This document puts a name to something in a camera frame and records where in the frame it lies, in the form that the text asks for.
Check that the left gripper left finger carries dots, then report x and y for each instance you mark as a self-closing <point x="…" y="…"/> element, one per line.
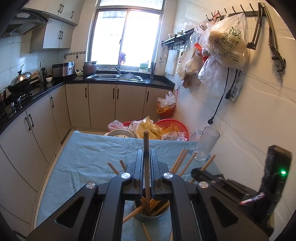
<point x="95" y="212"/>

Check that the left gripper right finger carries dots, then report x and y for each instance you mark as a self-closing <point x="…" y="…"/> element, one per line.
<point x="199" y="211"/>

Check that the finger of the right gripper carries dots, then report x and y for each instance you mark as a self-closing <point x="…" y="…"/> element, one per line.
<point x="231" y="189"/>

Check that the kitchen sink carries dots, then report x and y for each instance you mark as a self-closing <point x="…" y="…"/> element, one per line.
<point x="125" y="77"/>

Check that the dark utensil holder cup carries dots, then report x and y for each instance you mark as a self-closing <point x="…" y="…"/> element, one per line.
<point x="157" y="209"/>

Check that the blue-grey towel table cover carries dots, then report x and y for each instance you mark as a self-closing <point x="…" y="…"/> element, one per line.
<point x="84" y="158"/>

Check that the clear glass beer mug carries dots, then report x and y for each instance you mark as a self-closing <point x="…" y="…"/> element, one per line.
<point x="203" y="141"/>

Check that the red plastic basin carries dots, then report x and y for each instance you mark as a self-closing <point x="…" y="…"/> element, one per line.
<point x="166" y="129"/>

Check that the orange bag bin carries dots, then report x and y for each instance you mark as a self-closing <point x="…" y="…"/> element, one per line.
<point x="166" y="106"/>

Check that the brown cooking pot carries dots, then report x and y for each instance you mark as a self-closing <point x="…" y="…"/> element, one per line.
<point x="89" y="68"/>

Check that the silver rice cooker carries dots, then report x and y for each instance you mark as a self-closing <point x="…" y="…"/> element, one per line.
<point x="63" y="69"/>

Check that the black electric kettle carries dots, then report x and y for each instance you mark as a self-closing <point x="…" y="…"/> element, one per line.
<point x="43" y="74"/>

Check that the large hanging plastic bag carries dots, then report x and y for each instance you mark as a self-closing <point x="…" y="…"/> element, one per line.
<point x="226" y="41"/>

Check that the black wok with lid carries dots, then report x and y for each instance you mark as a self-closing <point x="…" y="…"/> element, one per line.
<point x="21" y="83"/>

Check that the window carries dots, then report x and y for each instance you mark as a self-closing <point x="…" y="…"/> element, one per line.
<point x="125" y="34"/>

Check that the range hood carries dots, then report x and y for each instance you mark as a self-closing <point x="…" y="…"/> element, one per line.
<point x="23" y="22"/>

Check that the black wall rack shelf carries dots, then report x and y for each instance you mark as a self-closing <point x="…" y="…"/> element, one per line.
<point x="177" y="39"/>

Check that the upper wall cabinets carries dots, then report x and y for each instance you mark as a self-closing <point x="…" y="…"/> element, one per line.
<point x="56" y="34"/>

